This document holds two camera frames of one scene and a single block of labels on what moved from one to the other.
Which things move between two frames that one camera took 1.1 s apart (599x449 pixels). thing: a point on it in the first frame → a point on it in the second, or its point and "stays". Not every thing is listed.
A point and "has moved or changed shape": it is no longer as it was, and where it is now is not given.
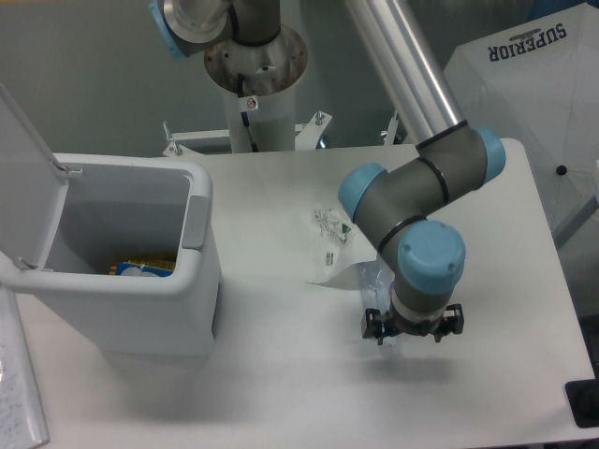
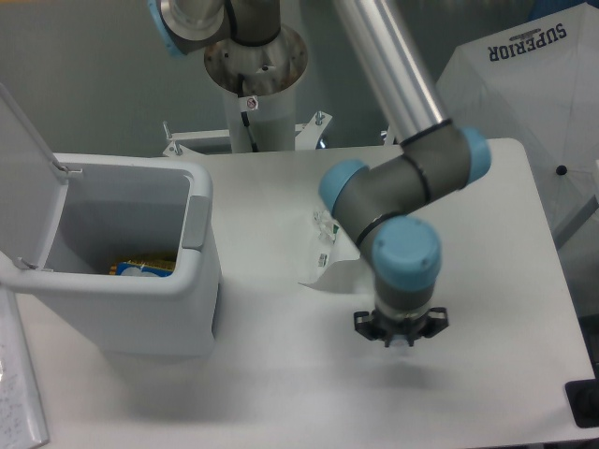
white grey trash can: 65,217 stays
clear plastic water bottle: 376,283 has moved or changed shape
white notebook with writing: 21,419 stays
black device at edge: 583,398 stays
